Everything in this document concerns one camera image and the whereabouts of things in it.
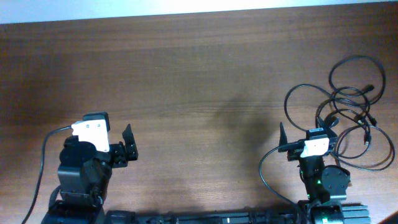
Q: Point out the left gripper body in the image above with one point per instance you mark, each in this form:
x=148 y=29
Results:
x=117 y=154

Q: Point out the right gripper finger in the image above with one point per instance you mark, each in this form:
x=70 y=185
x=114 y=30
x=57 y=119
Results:
x=324 y=128
x=283 y=137

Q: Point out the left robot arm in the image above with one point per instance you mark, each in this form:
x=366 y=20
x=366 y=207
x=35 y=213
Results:
x=84 y=175

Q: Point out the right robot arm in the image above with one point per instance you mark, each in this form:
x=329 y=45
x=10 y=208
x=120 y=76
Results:
x=325 y=185

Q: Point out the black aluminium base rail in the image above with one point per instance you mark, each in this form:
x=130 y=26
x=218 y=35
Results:
x=352 y=214

